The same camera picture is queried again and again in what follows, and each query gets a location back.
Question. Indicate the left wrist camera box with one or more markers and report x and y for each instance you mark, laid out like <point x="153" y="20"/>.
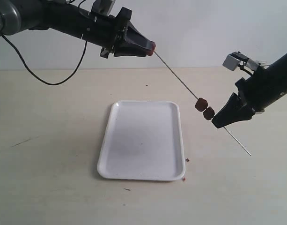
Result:
<point x="103" y="7"/>

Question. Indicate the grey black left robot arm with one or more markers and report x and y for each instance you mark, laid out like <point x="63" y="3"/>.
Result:
<point x="61" y="15"/>

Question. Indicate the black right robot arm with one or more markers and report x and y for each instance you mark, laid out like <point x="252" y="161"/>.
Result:
<point x="279" y="80"/>

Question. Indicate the red date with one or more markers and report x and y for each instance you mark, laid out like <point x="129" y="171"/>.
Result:
<point x="209" y="113"/>
<point x="201" y="104"/>
<point x="152" y="50"/>

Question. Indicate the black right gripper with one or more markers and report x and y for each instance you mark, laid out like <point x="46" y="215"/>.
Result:
<point x="256" y="91"/>

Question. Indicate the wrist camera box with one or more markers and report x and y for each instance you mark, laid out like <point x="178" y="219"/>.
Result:
<point x="103" y="7"/>
<point x="242" y="62"/>

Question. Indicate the red date top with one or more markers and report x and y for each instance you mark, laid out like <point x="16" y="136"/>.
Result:
<point x="152" y="50"/>

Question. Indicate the thin metal skewer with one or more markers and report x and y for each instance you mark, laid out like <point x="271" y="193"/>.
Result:
<point x="192" y="93"/>

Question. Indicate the white rectangular plastic tray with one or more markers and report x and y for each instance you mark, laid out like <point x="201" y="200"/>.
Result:
<point x="142" y="141"/>

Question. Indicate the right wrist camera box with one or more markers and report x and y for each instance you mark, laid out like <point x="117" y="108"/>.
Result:
<point x="242" y="62"/>

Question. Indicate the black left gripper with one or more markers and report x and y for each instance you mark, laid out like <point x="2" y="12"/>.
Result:
<point x="105" y="31"/>

